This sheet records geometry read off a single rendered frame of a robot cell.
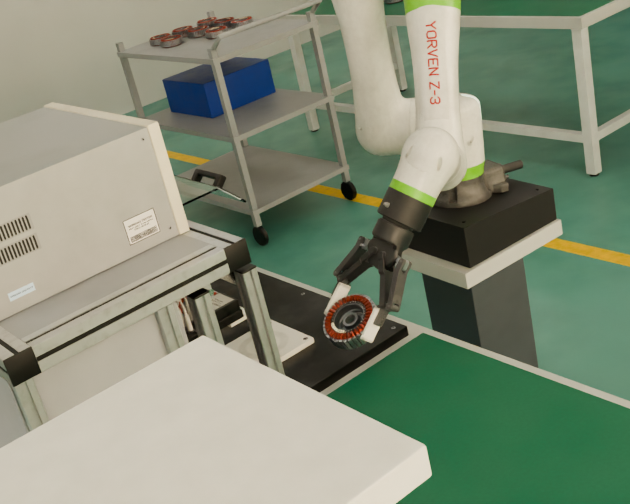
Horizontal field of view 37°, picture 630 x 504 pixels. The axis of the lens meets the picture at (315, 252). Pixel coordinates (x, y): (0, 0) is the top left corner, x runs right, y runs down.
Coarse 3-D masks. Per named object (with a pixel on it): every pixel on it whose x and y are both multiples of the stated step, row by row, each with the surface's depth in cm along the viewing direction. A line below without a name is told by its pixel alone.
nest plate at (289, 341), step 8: (272, 320) 203; (280, 328) 199; (288, 328) 198; (240, 336) 199; (248, 336) 199; (280, 336) 196; (288, 336) 195; (296, 336) 194; (304, 336) 193; (232, 344) 197; (240, 344) 196; (248, 344) 195; (280, 344) 192; (288, 344) 192; (296, 344) 191; (304, 344) 191; (240, 352) 193; (248, 352) 192; (280, 352) 190; (288, 352) 189; (296, 352) 190; (256, 360) 189
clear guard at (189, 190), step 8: (176, 176) 215; (176, 184) 209; (184, 184) 208; (192, 184) 207; (200, 184) 206; (208, 184) 205; (184, 192) 203; (192, 192) 202; (200, 192) 201; (208, 192) 200; (216, 192) 211; (224, 192) 204; (184, 200) 199; (192, 200) 198; (240, 200) 206
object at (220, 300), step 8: (216, 296) 187; (224, 296) 186; (216, 304) 183; (224, 304) 183; (232, 304) 183; (216, 312) 181; (224, 312) 182; (232, 312) 184; (240, 312) 184; (224, 320) 182; (232, 320) 184; (240, 320) 185; (192, 336) 179
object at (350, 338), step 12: (348, 300) 184; (360, 300) 182; (336, 312) 184; (348, 312) 185; (324, 324) 184; (336, 324) 183; (348, 324) 181; (360, 324) 178; (336, 336) 179; (348, 336) 178; (360, 336) 178; (348, 348) 180
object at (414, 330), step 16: (272, 272) 233; (400, 320) 198; (416, 336) 190; (448, 336) 188; (384, 352) 187; (480, 352) 180; (528, 368) 172; (336, 384) 181; (576, 384) 164; (608, 400) 158; (624, 400) 157
